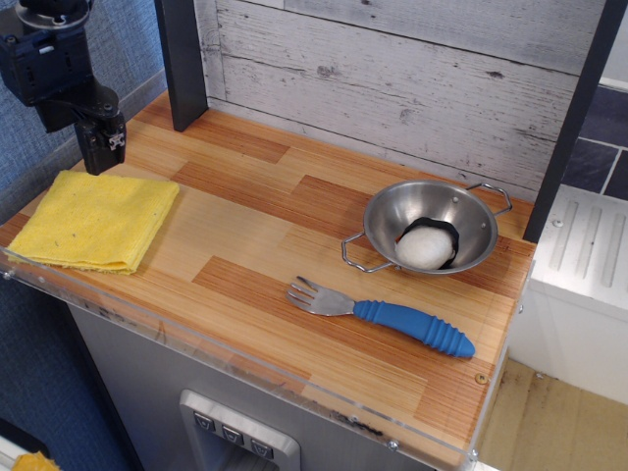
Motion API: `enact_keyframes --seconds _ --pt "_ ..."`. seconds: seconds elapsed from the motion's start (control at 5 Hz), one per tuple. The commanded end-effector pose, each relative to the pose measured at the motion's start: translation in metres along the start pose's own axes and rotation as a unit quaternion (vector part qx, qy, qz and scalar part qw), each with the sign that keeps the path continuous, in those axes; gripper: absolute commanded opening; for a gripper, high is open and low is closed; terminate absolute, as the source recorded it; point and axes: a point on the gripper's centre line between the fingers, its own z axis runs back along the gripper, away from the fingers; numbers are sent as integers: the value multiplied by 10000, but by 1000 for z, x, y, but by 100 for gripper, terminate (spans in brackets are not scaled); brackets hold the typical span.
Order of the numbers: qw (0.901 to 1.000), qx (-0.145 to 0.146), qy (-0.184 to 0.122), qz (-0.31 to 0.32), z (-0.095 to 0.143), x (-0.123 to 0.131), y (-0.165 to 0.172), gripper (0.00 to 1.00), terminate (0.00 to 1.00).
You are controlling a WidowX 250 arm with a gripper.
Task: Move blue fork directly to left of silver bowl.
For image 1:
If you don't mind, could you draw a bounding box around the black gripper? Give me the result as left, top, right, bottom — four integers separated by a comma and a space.
1, 24, 127, 176

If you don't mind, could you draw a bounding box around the blue handled metal fork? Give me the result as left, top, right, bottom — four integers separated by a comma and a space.
287, 276, 476, 358

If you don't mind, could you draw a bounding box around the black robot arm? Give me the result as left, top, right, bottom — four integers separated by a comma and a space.
1, 1, 127, 175

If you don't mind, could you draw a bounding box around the white ball in pot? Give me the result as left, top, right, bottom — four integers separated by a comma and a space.
395, 227, 455, 270

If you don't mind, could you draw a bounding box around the yellow folded cloth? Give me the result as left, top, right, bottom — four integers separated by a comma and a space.
9, 171, 180, 275

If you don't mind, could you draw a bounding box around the clear acrylic edge guard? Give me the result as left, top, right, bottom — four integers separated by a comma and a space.
1, 237, 535, 470

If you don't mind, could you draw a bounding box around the grey toy fridge front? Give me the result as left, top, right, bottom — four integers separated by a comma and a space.
70, 301, 473, 470

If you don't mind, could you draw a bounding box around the yellow object bottom left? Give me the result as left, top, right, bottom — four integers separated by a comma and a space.
11, 452, 61, 471

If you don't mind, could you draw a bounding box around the white ribbed cabinet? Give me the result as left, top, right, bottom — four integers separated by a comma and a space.
508, 185, 627, 403

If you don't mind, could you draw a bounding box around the dark grey left post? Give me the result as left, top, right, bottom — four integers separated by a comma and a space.
154, 0, 208, 131

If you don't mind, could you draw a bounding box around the dark grey post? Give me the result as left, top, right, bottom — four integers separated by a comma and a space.
523, 0, 627, 243
154, 0, 208, 131

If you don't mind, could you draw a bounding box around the steel pot with handles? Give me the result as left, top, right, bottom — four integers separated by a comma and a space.
341, 181, 512, 275

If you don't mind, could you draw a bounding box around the dark grey right post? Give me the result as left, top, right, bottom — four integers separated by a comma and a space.
523, 0, 627, 243

